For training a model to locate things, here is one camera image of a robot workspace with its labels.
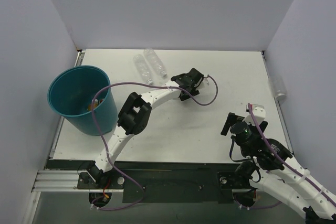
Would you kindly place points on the teal plastic bin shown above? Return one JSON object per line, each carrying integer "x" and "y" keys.
{"x": 73, "y": 90}

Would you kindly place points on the red gold label bottle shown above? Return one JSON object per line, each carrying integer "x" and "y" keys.
{"x": 94, "y": 103}

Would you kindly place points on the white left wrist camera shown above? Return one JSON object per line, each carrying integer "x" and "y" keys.
{"x": 204, "y": 82}

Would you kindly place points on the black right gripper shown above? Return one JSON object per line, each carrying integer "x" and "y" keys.
{"x": 227, "y": 123}

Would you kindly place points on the clear plastic bottle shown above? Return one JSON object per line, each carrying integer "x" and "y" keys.
{"x": 155, "y": 62}
{"x": 143, "y": 69}

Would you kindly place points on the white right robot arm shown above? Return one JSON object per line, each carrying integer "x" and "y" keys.
{"x": 270, "y": 167}

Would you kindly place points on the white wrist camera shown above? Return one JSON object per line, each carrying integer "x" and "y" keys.
{"x": 204, "y": 82}
{"x": 258, "y": 111}

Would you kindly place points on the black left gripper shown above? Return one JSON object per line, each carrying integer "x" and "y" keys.
{"x": 187, "y": 80}

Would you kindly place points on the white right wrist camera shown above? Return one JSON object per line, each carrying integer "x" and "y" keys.
{"x": 258, "y": 111}

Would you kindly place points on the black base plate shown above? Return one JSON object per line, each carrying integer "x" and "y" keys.
{"x": 168, "y": 183}

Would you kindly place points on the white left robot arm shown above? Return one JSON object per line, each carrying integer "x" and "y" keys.
{"x": 134, "y": 117}

